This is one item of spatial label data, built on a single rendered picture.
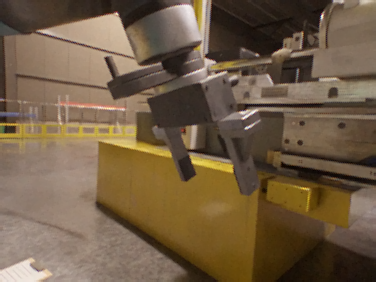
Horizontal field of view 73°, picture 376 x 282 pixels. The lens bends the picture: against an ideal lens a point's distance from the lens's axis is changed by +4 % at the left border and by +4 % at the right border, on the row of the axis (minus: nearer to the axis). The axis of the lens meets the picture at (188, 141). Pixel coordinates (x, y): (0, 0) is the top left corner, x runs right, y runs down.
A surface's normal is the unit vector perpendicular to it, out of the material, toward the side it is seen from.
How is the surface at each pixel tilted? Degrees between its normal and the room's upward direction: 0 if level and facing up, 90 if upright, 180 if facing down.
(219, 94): 83
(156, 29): 101
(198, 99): 114
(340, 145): 90
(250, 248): 90
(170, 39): 96
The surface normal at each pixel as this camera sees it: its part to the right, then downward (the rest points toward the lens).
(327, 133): -0.71, 0.02
